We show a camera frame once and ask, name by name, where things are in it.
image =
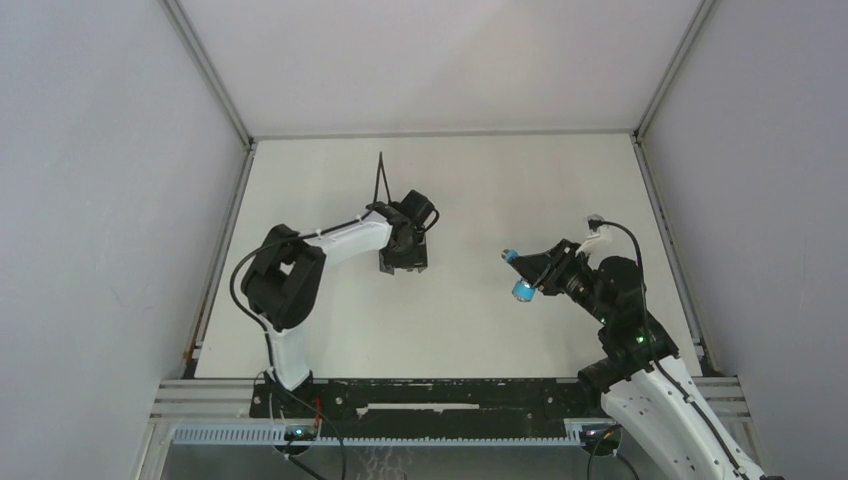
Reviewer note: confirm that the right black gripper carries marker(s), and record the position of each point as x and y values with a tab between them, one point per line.
537	268

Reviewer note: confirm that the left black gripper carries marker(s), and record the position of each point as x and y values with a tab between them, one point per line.
415	259

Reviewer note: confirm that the blue plastic water faucet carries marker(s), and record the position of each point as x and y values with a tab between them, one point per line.
522	290

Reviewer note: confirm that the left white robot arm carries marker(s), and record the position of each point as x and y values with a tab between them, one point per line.
277	284

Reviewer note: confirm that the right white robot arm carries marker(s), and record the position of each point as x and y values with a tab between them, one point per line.
642	382

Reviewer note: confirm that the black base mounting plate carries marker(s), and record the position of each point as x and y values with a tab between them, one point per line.
480	408

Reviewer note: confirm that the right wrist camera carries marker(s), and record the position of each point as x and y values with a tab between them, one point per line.
599	235

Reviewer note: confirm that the white slotted cable duct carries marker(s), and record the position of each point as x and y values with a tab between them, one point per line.
279	435

